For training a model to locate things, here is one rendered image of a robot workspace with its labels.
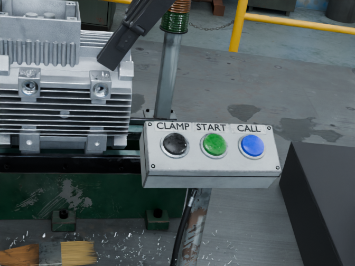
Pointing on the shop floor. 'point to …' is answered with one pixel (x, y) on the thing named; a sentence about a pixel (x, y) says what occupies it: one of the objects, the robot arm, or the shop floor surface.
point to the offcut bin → (288, 6)
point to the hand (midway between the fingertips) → (118, 46)
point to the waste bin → (341, 10)
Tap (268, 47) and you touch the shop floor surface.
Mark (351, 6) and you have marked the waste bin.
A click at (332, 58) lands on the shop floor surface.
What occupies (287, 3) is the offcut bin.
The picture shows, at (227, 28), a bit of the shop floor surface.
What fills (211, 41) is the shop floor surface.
